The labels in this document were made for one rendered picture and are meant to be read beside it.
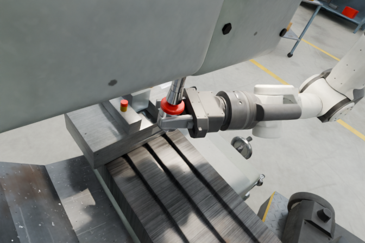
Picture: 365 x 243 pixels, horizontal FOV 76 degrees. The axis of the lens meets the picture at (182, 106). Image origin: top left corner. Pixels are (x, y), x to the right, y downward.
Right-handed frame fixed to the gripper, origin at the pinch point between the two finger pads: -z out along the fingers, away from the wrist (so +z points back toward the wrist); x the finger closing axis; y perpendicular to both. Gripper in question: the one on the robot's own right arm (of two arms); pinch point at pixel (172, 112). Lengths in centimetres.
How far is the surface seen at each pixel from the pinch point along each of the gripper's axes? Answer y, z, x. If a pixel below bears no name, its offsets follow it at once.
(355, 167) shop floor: 118, 206, -36
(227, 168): 26.1, 22.4, -0.4
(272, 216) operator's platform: 75, 66, 1
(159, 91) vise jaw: 6.7, 1.0, -14.5
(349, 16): 98, 548, -397
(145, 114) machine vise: 10.6, -3.1, -9.9
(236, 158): 38, 36, -11
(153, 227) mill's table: 17.6, -4.2, 15.1
